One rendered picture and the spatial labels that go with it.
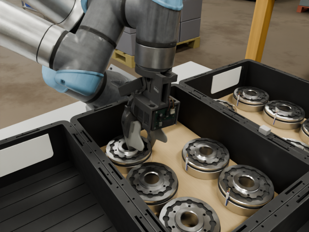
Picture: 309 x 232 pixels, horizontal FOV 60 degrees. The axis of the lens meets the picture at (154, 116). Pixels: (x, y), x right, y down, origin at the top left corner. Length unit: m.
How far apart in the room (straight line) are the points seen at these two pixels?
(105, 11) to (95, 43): 0.06
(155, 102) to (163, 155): 0.17
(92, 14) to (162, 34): 0.13
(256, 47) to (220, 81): 1.58
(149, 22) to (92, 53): 0.11
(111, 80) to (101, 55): 0.31
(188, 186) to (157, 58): 0.26
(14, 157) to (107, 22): 0.32
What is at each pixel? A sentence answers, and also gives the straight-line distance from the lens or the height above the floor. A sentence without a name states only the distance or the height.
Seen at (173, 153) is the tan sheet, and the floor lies 0.83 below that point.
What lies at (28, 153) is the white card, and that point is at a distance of 0.60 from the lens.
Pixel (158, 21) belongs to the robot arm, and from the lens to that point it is 0.46.
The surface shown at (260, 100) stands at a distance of 0.84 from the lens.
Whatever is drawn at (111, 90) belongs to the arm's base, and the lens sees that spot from 0.79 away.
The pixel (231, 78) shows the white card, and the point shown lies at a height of 0.89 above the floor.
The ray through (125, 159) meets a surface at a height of 0.86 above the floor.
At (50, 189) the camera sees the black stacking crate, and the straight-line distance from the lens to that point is 0.60.
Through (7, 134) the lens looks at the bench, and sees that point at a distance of 1.03.
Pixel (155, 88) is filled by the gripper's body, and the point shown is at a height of 1.02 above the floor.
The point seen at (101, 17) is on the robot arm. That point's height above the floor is 1.14.
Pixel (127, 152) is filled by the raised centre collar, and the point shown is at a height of 0.87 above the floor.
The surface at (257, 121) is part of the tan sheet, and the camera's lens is 0.79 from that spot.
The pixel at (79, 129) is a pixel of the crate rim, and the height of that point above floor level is 0.93.
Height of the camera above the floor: 1.25
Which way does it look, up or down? 33 degrees down
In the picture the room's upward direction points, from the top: straight up
